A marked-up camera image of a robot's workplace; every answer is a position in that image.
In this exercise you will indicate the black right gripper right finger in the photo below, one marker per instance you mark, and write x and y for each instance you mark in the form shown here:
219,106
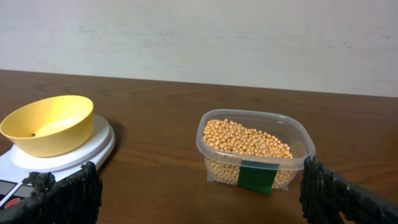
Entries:
327,197

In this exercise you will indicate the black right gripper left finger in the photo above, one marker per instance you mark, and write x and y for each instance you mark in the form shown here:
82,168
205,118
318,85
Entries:
74,199

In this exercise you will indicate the white digital kitchen scale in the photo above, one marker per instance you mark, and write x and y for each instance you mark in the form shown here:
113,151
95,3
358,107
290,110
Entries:
16,165

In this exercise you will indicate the yellow plastic bowl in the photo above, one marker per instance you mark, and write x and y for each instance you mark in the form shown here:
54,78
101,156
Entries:
52,126

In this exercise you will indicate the green tape label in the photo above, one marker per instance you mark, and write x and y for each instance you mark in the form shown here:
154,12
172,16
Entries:
257,176

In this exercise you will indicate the clear plastic container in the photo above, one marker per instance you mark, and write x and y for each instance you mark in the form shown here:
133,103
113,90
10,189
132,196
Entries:
284,128

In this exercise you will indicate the soybeans pile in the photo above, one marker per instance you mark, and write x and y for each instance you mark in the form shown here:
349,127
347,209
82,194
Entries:
229,136

